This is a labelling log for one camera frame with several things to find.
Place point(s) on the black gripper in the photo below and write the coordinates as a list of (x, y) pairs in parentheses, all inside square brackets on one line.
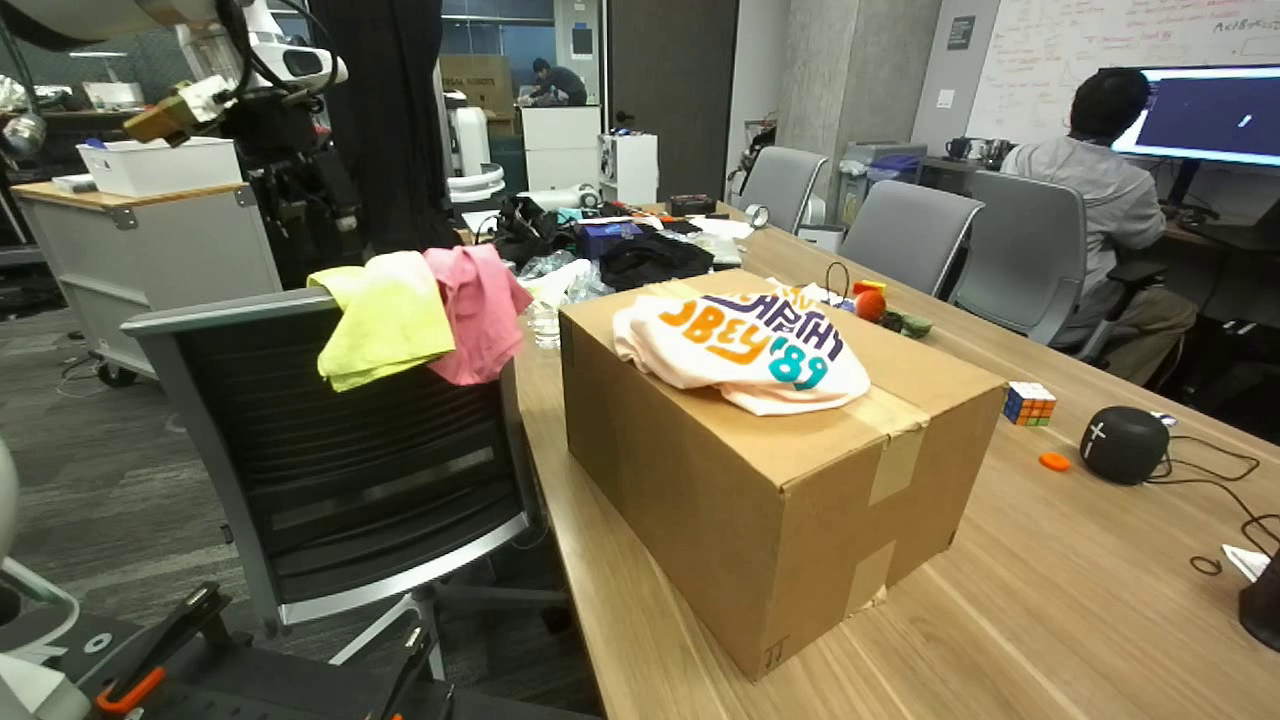
[(301, 133)]

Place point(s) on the yellow-green towel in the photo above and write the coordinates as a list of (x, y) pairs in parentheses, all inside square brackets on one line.
[(382, 327)]

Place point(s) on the pink shirt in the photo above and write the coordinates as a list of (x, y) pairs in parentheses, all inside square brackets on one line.
[(480, 321)]

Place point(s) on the peach printed shirt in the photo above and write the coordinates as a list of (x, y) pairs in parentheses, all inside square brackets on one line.
[(722, 363)]

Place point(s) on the white paper towel roll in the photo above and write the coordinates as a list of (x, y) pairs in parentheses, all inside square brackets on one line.
[(468, 142)]

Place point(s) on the large taped cardboard box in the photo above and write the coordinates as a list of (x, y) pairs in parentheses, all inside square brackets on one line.
[(746, 522)]

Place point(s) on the seated person grey shirt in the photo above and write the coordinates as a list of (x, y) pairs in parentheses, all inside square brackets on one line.
[(1086, 187)]

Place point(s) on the white plastic bin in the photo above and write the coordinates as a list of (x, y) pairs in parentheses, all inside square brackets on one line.
[(160, 166)]

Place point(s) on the white rolling cart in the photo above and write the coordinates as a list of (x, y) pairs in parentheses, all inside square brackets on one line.
[(134, 264)]

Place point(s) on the grey mesh-back office chair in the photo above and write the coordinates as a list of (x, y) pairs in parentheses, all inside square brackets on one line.
[(345, 453)]

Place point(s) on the white crumpled cloth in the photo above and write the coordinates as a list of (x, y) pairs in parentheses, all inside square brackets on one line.
[(560, 287)]

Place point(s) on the distant seated person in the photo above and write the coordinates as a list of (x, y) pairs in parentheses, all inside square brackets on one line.
[(554, 80)]

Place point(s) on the narrow white cabinet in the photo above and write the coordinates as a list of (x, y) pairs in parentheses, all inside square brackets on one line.
[(633, 166)]

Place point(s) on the black garment pile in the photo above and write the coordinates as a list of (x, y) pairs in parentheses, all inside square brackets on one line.
[(655, 256)]

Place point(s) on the small clear bottle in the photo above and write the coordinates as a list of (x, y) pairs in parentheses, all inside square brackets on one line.
[(758, 215)]

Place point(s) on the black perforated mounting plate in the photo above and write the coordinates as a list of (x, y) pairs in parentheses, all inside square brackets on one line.
[(295, 684)]

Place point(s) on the orange ball toy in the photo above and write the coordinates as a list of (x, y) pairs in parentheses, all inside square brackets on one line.
[(868, 303)]

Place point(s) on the multicolour puzzle cube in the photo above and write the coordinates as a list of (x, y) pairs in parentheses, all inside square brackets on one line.
[(1028, 400)]

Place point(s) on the small orange plastic piece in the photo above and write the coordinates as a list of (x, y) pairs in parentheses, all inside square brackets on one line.
[(1052, 461)]

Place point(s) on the black round speaker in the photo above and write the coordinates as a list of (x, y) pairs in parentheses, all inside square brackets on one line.
[(1121, 445)]

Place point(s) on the lit blue-screen monitor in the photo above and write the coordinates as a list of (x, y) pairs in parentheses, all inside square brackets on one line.
[(1214, 114)]

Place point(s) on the dark cylindrical object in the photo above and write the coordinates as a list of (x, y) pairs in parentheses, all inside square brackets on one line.
[(1262, 607)]

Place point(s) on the white wall switch plate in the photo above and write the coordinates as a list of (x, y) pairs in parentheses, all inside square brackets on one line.
[(946, 98)]

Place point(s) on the white wall whiteboard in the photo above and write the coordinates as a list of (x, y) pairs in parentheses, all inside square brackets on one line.
[(1064, 46)]

